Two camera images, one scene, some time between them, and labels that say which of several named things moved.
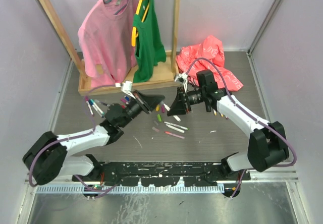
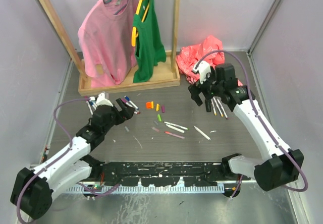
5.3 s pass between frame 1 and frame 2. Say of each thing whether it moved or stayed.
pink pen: stayed
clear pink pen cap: stayed
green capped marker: stayed
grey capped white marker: stayed
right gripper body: moved
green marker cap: stayed
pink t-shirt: stayed
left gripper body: moved
